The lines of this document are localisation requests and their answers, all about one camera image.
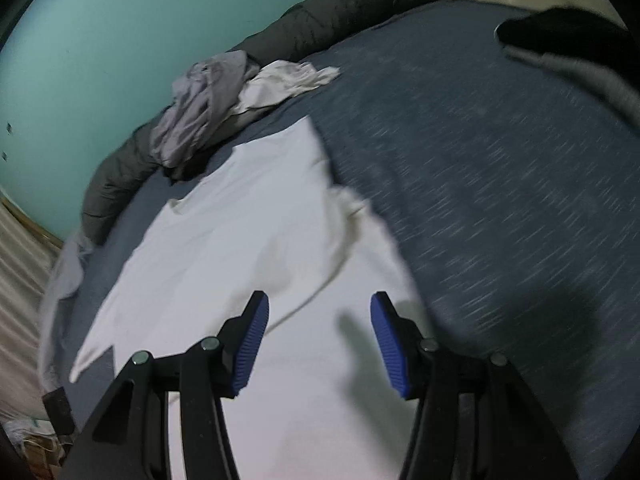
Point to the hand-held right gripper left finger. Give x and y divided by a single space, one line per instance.
250 345

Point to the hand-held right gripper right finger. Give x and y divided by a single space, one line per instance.
392 345

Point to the white printed t-shirt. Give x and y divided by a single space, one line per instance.
240 230

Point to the clear plastic bag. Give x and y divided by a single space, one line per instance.
25 435

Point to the beige striped curtain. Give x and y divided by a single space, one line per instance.
20 310

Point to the light grey pillow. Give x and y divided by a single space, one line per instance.
65 280

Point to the crumpled black garment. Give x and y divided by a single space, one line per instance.
185 172

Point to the light grey garment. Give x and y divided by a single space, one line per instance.
200 105

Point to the crumpled white garment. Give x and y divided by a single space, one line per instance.
280 85

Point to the folded grey garment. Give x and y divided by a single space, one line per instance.
590 72

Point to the dark grey rolled duvet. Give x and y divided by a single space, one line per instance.
340 10

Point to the folded black garment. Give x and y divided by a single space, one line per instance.
565 32

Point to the wooden frame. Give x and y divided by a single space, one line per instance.
30 222

